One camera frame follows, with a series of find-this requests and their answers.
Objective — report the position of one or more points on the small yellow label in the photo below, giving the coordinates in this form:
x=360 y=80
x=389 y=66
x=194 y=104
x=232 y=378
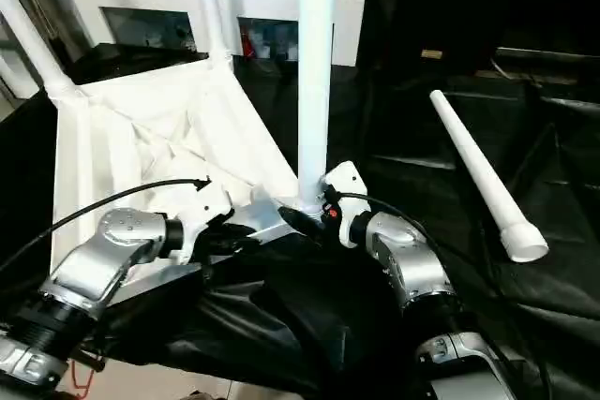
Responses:
x=431 y=53

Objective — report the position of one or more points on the white plastic table top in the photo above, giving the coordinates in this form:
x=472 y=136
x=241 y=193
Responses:
x=122 y=138

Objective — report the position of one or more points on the black plastic mat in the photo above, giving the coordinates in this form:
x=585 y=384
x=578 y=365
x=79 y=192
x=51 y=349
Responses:
x=450 y=138

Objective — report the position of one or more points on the black bench with silver rail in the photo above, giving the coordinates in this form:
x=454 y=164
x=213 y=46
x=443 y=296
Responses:
x=553 y=67

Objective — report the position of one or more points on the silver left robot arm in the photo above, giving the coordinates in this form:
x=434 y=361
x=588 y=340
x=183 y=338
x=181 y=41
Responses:
x=94 y=264

